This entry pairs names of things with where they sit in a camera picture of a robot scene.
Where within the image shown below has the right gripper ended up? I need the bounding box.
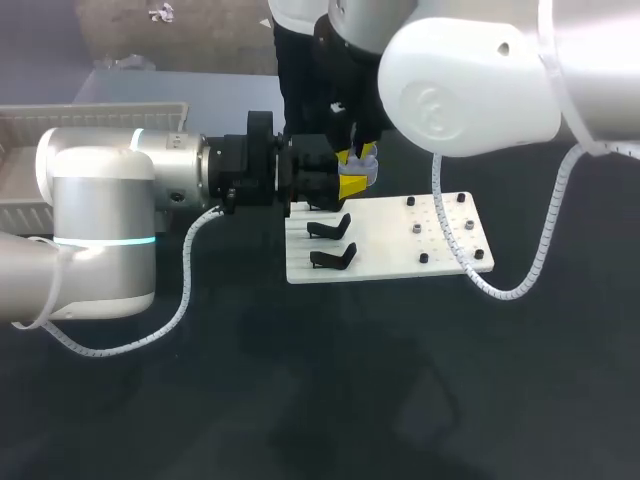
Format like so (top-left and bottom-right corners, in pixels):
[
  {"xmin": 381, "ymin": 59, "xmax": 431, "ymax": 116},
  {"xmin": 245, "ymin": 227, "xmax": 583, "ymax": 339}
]
[{"xmin": 272, "ymin": 14, "xmax": 392, "ymax": 170}]

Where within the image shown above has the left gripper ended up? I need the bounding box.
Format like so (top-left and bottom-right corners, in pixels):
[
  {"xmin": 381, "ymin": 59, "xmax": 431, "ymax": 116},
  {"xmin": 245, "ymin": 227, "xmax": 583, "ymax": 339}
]
[{"xmin": 201, "ymin": 110, "xmax": 370, "ymax": 220}]

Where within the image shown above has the white plate with black stands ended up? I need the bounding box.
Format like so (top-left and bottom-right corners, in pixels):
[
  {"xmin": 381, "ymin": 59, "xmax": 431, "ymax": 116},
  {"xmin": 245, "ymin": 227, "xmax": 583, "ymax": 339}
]
[{"xmin": 283, "ymin": 190, "xmax": 496, "ymax": 286}]

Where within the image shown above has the grey slotted basket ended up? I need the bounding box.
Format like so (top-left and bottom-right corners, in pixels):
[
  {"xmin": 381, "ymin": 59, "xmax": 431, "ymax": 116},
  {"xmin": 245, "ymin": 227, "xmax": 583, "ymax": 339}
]
[{"xmin": 0, "ymin": 101, "xmax": 190, "ymax": 234}]

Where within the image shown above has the white cable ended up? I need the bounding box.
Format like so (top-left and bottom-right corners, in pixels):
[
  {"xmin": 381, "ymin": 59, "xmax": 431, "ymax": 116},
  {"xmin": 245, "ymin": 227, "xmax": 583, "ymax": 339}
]
[
  {"xmin": 11, "ymin": 204, "xmax": 227, "ymax": 359},
  {"xmin": 431, "ymin": 0, "xmax": 640, "ymax": 302}
]

